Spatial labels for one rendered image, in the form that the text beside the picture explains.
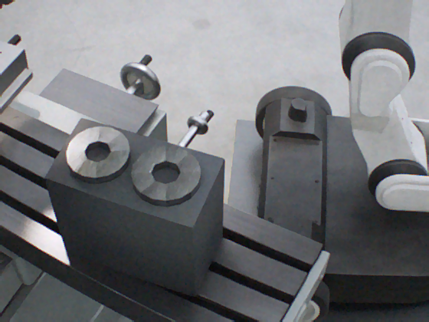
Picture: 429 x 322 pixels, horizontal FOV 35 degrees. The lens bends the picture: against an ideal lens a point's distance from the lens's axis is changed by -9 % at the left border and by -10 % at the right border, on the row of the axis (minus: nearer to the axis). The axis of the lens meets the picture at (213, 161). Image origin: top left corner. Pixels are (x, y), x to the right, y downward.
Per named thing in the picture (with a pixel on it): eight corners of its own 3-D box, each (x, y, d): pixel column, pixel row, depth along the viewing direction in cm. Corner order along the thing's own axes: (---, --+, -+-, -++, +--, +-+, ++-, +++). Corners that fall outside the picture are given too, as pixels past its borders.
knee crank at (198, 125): (200, 111, 190) (200, 95, 185) (221, 119, 188) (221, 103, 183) (156, 169, 177) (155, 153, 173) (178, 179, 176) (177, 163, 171)
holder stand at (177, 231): (95, 195, 116) (80, 109, 101) (223, 236, 112) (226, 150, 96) (64, 251, 109) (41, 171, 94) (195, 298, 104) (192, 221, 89)
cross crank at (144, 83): (131, 80, 184) (129, 47, 175) (170, 94, 181) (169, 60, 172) (96, 120, 175) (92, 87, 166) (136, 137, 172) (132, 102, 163)
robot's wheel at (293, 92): (327, 141, 192) (336, 89, 177) (328, 156, 189) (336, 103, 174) (253, 134, 194) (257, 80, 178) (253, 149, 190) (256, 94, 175)
